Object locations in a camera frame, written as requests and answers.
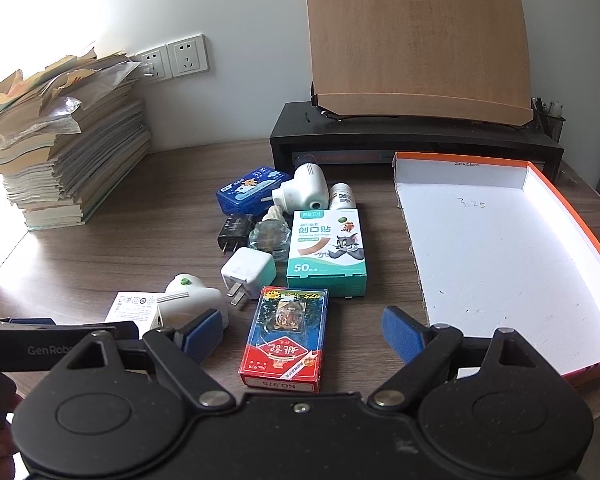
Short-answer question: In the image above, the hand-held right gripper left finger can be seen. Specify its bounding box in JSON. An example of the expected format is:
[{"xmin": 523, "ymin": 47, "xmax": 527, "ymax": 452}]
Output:
[{"xmin": 75, "ymin": 307, "xmax": 237, "ymax": 411}]

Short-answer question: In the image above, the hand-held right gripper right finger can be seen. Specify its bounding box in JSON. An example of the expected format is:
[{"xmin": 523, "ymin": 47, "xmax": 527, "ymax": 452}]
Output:
[{"xmin": 367, "ymin": 305, "xmax": 537, "ymax": 411}]

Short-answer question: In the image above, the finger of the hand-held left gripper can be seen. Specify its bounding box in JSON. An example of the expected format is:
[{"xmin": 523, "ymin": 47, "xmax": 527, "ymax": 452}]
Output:
[
  {"xmin": 0, "ymin": 315, "xmax": 57, "ymax": 329},
  {"xmin": 113, "ymin": 321, "xmax": 141, "ymax": 342}
]

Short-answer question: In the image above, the small white carton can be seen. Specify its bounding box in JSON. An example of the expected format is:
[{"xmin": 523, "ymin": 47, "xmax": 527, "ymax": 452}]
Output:
[{"xmin": 104, "ymin": 290, "xmax": 162, "ymax": 332}]

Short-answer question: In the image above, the white plug-in heater green button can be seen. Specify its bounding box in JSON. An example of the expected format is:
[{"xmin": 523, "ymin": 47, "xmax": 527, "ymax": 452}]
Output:
[{"xmin": 158, "ymin": 273, "xmax": 230, "ymax": 333}]

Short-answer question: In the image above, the white charger plug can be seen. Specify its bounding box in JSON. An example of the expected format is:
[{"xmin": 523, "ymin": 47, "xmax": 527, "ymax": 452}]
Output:
[{"xmin": 220, "ymin": 251, "xmax": 273, "ymax": 309}]

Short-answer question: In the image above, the red playing card box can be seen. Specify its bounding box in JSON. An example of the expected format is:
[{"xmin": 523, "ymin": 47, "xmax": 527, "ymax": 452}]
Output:
[{"xmin": 238, "ymin": 286, "xmax": 329, "ymax": 394}]

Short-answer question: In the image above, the black charger plug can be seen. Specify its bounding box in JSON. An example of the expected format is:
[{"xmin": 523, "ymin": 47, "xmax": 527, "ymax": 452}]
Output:
[{"xmin": 216, "ymin": 214, "xmax": 257, "ymax": 254}]

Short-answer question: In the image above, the white and teal bandage box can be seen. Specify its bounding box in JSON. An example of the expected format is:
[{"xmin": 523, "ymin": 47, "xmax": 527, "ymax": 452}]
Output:
[{"xmin": 286, "ymin": 207, "xmax": 368, "ymax": 298}]

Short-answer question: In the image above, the clear liquid refill bottle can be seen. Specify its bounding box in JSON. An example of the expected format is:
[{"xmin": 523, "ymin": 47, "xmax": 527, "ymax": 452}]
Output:
[{"xmin": 248, "ymin": 205, "xmax": 292, "ymax": 266}]

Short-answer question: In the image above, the orange and white cardboard box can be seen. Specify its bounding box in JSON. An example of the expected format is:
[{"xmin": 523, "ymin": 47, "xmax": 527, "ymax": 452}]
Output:
[{"xmin": 392, "ymin": 151, "xmax": 600, "ymax": 386}]

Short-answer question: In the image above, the white pill bottle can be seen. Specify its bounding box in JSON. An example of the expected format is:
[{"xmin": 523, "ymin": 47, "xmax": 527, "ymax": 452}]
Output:
[{"xmin": 328, "ymin": 182, "xmax": 359, "ymax": 211}]

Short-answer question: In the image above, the white plug-in heater with bottle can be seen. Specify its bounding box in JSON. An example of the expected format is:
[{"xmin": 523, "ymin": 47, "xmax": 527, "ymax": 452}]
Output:
[{"xmin": 271, "ymin": 152, "xmax": 329, "ymax": 212}]

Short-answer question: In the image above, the stack of books and papers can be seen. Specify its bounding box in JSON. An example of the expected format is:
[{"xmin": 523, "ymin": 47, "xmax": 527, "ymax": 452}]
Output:
[{"xmin": 0, "ymin": 46, "xmax": 152, "ymax": 232}]

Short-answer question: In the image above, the black monitor riser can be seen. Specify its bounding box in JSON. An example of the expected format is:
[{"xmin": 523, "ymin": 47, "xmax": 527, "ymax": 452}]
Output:
[{"xmin": 269, "ymin": 101, "xmax": 566, "ymax": 182}]

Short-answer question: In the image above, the black mesh pen holder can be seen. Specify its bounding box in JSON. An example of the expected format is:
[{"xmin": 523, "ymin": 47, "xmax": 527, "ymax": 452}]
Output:
[{"xmin": 530, "ymin": 96, "xmax": 566, "ymax": 144}]

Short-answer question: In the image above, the wooden book stand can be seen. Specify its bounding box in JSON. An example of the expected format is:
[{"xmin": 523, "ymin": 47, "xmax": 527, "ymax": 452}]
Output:
[{"xmin": 303, "ymin": 0, "xmax": 536, "ymax": 129}]

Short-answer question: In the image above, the white wall socket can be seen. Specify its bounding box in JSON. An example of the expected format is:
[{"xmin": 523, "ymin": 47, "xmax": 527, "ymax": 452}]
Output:
[
  {"xmin": 166, "ymin": 33, "xmax": 211, "ymax": 79},
  {"xmin": 130, "ymin": 45, "xmax": 174, "ymax": 84}
]

